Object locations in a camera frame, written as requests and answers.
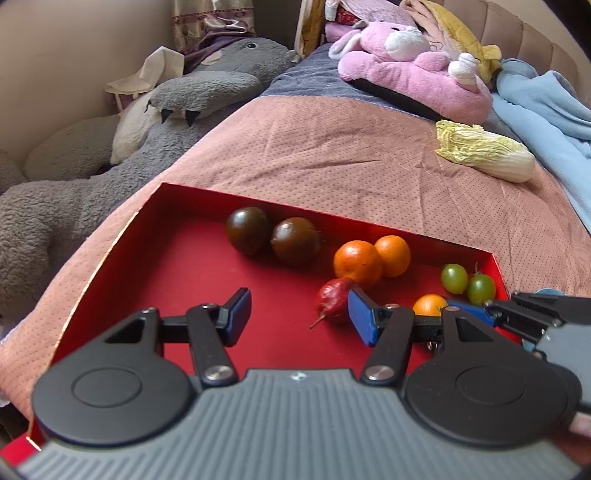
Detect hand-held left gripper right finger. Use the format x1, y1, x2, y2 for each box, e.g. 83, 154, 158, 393
347, 287, 527, 386

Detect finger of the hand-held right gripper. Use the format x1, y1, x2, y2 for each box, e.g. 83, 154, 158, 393
445, 299, 555, 343
510, 291, 591, 325

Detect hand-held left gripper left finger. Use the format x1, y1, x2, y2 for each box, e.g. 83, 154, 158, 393
104, 287, 253, 387

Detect green cherry tomato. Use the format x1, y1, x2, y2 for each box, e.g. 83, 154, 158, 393
441, 263, 469, 295
467, 263, 497, 306

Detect small orange kumquat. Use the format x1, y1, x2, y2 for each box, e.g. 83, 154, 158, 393
412, 294, 448, 318

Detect orange mandarin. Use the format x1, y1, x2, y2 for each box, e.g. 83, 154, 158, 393
374, 234, 412, 278
333, 240, 384, 289

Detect red cardboard box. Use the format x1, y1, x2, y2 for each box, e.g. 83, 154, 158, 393
27, 182, 511, 468

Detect dark brown tomato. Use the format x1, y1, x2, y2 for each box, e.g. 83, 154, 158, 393
225, 206, 271, 257
270, 217, 323, 267

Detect napa cabbage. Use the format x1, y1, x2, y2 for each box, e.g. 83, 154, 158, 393
434, 119, 536, 184

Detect light blue blanket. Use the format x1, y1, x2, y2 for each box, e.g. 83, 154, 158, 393
489, 58, 591, 228

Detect grey plush toy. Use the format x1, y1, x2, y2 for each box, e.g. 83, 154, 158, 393
0, 37, 296, 320

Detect pink plush toy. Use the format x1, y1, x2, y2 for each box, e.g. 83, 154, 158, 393
328, 21, 493, 125

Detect grey blanket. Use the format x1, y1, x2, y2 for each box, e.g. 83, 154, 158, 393
256, 44, 509, 136

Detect white cloth bag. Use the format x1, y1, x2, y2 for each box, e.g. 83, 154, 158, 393
105, 45, 185, 112

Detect beige padded headboard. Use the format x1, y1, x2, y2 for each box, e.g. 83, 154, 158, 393
443, 0, 591, 108

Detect yellow plush toy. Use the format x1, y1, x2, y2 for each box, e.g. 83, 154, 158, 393
399, 0, 504, 83

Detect patterned curtain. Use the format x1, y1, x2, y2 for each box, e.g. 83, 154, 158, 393
171, 0, 257, 52

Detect pink floral pillow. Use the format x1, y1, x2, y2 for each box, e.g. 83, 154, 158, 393
323, 0, 408, 28

